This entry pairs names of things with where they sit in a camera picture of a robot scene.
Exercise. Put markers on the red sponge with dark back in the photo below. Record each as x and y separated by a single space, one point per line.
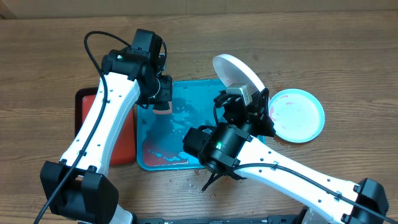
163 108

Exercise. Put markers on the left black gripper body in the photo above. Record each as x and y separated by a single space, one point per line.
159 89

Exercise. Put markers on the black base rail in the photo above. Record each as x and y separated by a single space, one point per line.
271 219

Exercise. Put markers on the white plate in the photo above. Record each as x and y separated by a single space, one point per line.
231 70

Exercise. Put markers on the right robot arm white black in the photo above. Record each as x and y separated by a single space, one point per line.
234 148

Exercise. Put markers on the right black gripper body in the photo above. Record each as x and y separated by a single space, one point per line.
267 126

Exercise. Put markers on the teal plastic tray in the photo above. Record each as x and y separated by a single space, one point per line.
160 136

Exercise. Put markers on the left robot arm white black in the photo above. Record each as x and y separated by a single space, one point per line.
77 186

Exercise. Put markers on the red tray with black rim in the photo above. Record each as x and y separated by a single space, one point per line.
124 151

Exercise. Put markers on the light blue plate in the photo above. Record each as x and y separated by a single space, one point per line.
297 115

